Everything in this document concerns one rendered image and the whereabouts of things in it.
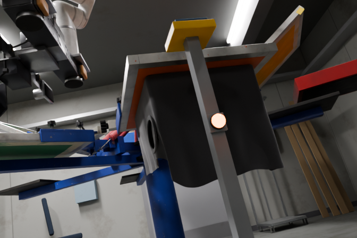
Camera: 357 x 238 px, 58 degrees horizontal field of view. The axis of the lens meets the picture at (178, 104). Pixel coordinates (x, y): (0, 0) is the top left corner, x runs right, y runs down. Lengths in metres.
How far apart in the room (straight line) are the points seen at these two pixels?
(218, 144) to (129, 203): 4.69
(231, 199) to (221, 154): 0.11
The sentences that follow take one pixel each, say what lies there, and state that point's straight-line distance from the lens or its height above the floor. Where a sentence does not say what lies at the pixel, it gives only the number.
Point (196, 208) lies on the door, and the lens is 5.42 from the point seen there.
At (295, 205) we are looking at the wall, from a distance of 5.80.
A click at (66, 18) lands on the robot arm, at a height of 1.34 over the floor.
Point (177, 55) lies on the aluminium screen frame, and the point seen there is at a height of 0.97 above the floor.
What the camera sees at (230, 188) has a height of 0.48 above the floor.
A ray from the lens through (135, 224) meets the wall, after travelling 5.48.
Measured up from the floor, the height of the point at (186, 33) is 0.93.
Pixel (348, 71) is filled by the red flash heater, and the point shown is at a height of 1.04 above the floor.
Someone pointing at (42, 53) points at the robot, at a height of 1.04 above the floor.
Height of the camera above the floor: 0.44
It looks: 19 degrees up
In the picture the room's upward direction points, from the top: 13 degrees counter-clockwise
